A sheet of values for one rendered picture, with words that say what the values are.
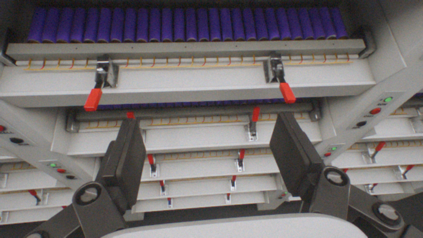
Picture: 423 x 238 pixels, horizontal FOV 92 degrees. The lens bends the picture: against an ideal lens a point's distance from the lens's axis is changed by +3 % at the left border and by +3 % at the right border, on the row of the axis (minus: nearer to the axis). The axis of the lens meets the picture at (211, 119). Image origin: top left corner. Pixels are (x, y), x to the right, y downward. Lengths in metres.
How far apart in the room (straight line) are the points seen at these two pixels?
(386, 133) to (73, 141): 0.76
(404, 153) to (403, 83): 0.50
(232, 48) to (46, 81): 0.29
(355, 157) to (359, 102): 0.39
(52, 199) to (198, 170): 0.57
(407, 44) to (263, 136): 0.29
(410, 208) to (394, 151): 0.75
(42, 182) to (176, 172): 0.39
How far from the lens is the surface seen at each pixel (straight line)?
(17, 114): 0.47
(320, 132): 0.57
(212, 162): 0.66
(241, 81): 0.34
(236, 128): 0.50
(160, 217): 1.20
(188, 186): 0.84
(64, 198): 0.97
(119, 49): 0.36
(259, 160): 0.69
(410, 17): 0.43
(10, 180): 0.85
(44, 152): 0.57
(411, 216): 1.63
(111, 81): 0.34
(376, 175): 1.11
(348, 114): 0.50
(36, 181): 0.81
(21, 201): 1.05
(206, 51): 0.34
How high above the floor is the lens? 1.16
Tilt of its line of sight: 53 degrees down
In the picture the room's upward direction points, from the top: 3 degrees clockwise
